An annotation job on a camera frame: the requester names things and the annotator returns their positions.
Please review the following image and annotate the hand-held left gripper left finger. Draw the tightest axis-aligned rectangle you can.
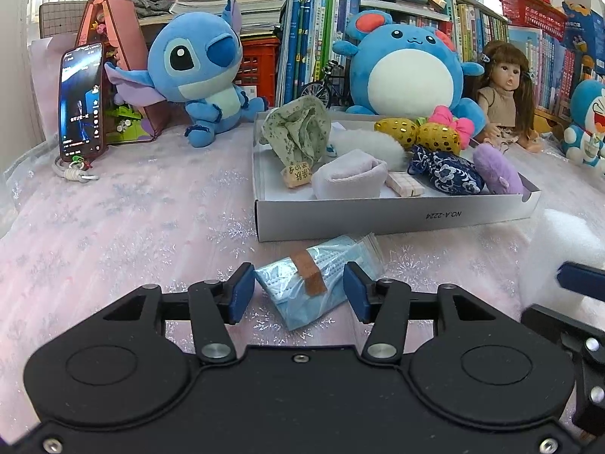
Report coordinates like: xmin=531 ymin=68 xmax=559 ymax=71
xmin=61 ymin=262 xmax=256 ymax=364

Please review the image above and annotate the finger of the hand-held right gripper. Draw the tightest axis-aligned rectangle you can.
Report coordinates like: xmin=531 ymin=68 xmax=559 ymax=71
xmin=522 ymin=305 xmax=605 ymax=441
xmin=555 ymin=261 xmax=605 ymax=303

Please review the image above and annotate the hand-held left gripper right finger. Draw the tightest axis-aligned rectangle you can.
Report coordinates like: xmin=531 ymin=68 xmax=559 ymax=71
xmin=344 ymin=262 xmax=535 ymax=364

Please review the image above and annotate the blue face mask pack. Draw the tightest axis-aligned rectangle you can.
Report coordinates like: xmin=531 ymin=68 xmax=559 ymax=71
xmin=254 ymin=234 xmax=384 ymax=332

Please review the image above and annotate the white cardboard box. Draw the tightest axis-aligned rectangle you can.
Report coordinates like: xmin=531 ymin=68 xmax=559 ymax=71
xmin=250 ymin=111 xmax=542 ymax=243

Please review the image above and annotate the white cloth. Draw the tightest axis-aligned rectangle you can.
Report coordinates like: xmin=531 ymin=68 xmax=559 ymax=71
xmin=311 ymin=149 xmax=389 ymax=200

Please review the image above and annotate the purple plush mouse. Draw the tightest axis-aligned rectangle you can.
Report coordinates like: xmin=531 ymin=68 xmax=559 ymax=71
xmin=473 ymin=143 xmax=525 ymax=195

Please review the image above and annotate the navy floral pouch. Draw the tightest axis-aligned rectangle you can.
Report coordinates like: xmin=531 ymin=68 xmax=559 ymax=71
xmin=407 ymin=144 xmax=487 ymax=196

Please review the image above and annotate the white fluffy plush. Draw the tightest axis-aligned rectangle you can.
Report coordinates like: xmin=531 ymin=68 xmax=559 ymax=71
xmin=326 ymin=130 xmax=410 ymax=171

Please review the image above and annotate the green floral cloth doll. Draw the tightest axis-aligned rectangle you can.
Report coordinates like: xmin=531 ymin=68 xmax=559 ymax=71
xmin=258 ymin=95 xmax=333 ymax=185

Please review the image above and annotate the yellow sequin bow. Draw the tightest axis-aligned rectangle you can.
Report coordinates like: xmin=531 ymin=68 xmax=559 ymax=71
xmin=374 ymin=117 xmax=462 ymax=156

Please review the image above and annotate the pink fabric bow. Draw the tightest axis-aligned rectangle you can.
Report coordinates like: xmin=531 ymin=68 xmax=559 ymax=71
xmin=428 ymin=105 xmax=476 ymax=145

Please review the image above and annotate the blue robot cat plush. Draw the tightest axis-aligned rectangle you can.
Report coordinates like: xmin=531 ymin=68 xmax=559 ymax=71
xmin=562 ymin=79 xmax=605 ymax=176

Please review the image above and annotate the yellow wooden box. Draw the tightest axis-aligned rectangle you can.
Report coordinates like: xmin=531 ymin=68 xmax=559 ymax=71
xmin=534 ymin=108 xmax=571 ymax=141

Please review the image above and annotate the brown-haired baby doll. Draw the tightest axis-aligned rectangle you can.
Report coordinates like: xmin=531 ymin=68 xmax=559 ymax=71
xmin=475 ymin=42 xmax=545 ymax=155

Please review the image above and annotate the miniature bicycle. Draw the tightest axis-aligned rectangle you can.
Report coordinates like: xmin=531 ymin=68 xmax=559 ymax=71
xmin=301 ymin=61 xmax=349 ymax=109

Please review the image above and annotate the round blue mouse plush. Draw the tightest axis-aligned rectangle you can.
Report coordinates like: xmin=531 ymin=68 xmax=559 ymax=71
xmin=332 ymin=9 xmax=488 ymax=136

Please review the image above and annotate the red plastic crate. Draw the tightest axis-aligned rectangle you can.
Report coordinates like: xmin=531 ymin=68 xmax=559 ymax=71
xmin=234 ymin=38 xmax=280 ymax=95

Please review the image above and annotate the blue alien plush toy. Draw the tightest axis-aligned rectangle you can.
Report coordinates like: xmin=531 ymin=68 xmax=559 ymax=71
xmin=104 ymin=0 xmax=270 ymax=149

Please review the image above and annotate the blue printed box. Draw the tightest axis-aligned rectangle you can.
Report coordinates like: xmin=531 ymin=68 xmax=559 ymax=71
xmin=562 ymin=1 xmax=605 ymax=84

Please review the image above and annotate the row of upright books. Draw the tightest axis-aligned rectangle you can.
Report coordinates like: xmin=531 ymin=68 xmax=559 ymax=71
xmin=276 ymin=0 xmax=605 ymax=120

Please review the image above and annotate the red plastic basket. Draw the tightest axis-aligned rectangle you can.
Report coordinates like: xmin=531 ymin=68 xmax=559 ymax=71
xmin=498 ymin=0 xmax=568 ymax=27

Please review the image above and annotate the pink miniature house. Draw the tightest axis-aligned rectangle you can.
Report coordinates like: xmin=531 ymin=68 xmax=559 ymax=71
xmin=74 ymin=0 xmax=164 ymax=145

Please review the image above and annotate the grey grid board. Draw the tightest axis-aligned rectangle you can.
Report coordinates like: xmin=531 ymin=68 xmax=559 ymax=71
xmin=39 ymin=2 xmax=91 ymax=40

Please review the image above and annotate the phone strap charm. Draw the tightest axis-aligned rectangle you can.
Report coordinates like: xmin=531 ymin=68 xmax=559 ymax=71
xmin=54 ymin=156 xmax=100 ymax=184

